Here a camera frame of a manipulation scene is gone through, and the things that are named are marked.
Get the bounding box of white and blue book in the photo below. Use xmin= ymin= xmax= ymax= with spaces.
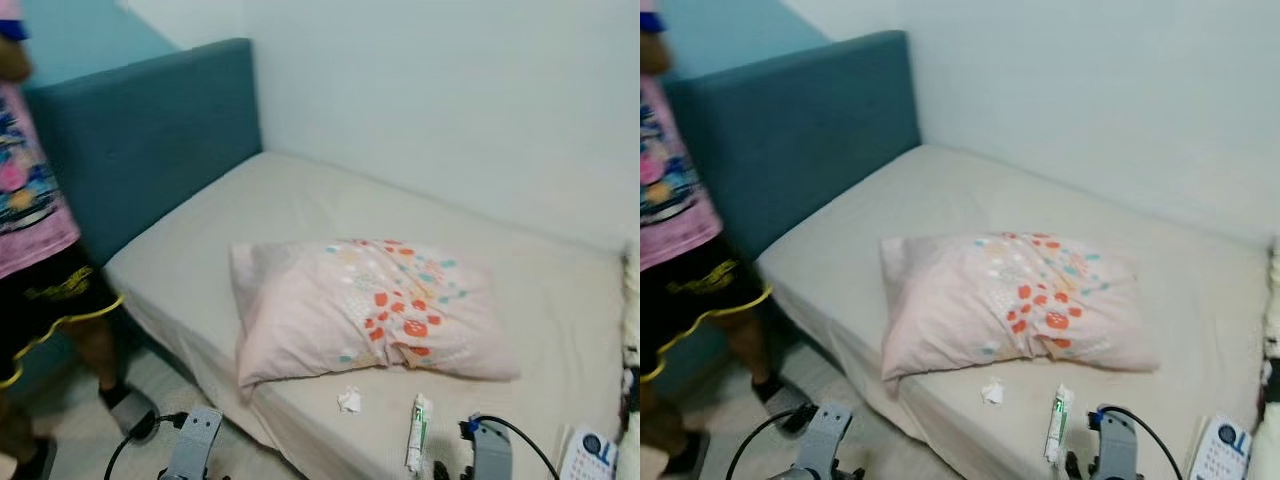
xmin=558 ymin=427 xmax=619 ymax=480
xmin=1188 ymin=415 xmax=1253 ymax=480

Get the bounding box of pink floral pillow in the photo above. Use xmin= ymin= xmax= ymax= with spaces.
xmin=880 ymin=232 xmax=1161 ymax=383
xmin=228 ymin=238 xmax=521 ymax=393

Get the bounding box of person in pink shirt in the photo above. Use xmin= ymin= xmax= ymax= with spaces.
xmin=0 ymin=0 xmax=161 ymax=480
xmin=640 ymin=0 xmax=816 ymax=480

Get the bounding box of white and green tube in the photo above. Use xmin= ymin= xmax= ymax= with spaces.
xmin=405 ymin=393 xmax=434 ymax=474
xmin=1044 ymin=384 xmax=1075 ymax=464

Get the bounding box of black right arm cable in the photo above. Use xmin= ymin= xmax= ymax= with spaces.
xmin=470 ymin=414 xmax=561 ymax=480
xmin=1095 ymin=405 xmax=1186 ymax=480

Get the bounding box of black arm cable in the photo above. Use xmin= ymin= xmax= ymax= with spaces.
xmin=725 ymin=405 xmax=826 ymax=480
xmin=1095 ymin=405 xmax=1186 ymax=480
xmin=470 ymin=414 xmax=561 ymax=480
xmin=103 ymin=412 xmax=189 ymax=480

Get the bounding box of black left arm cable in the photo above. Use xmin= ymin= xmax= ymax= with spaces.
xmin=103 ymin=412 xmax=189 ymax=480
xmin=725 ymin=405 xmax=826 ymax=480

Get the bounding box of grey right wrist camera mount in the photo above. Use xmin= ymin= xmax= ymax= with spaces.
xmin=1088 ymin=410 xmax=1141 ymax=480
xmin=462 ymin=417 xmax=513 ymax=480

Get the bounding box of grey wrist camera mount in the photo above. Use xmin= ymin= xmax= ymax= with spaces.
xmin=795 ymin=403 xmax=856 ymax=480
xmin=1088 ymin=410 xmax=1141 ymax=480
xmin=160 ymin=405 xmax=224 ymax=480
xmin=462 ymin=417 xmax=513 ymax=480

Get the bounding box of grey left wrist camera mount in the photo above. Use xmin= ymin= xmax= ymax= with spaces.
xmin=795 ymin=403 xmax=856 ymax=480
xmin=160 ymin=405 xmax=224 ymax=480

